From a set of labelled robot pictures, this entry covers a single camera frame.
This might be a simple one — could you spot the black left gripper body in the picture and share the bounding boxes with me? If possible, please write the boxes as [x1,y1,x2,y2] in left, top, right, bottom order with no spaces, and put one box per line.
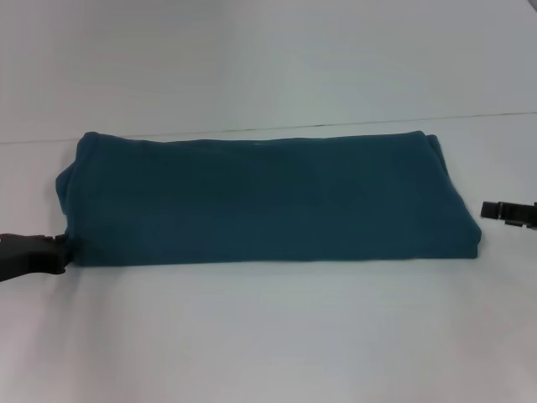
[0,233,58,285]

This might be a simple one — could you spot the teal blue t-shirt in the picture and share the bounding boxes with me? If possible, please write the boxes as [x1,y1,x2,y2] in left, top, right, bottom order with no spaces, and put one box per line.
[54,129,482,270]

